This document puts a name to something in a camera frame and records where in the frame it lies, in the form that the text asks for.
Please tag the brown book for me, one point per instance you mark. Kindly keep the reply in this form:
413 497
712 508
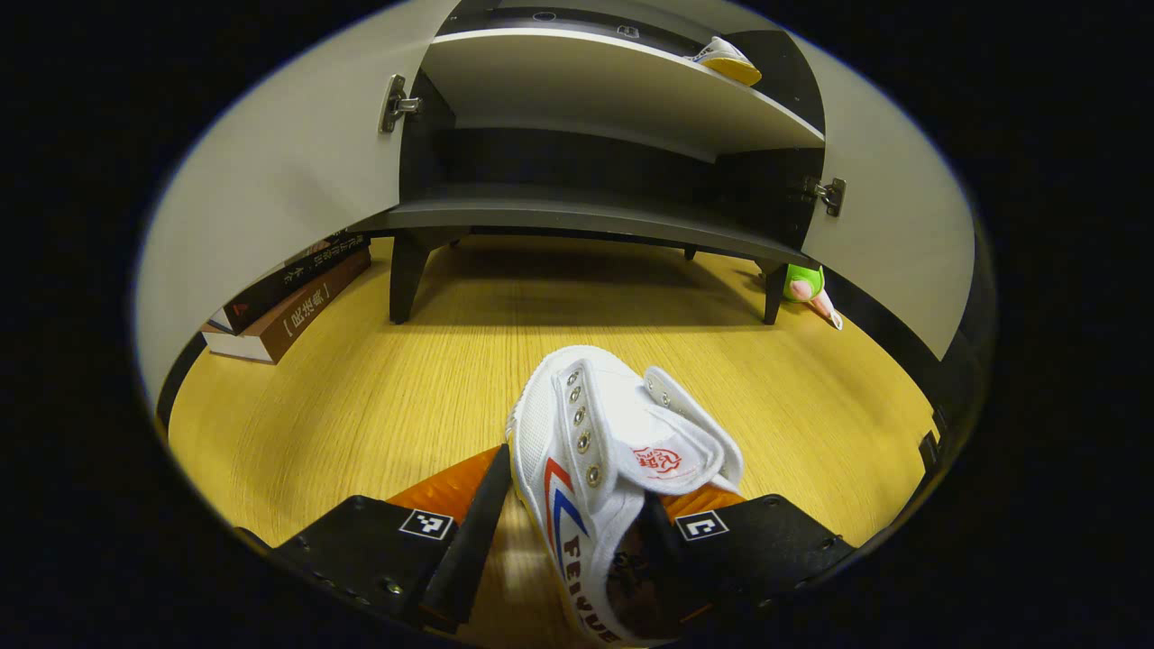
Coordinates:
306 315

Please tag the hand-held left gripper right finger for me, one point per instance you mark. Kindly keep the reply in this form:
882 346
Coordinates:
766 550

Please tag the white canvas shoe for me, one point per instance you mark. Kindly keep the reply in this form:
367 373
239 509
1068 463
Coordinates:
732 65
622 406

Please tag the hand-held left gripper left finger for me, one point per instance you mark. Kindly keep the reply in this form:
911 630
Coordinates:
469 550

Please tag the white shoe cabinet door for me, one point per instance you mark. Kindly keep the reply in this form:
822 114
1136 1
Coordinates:
902 207
288 162

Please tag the white shoe cabinet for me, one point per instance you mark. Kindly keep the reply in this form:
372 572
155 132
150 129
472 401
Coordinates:
586 90

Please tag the green and pink plush toy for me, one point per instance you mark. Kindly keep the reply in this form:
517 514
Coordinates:
804 281

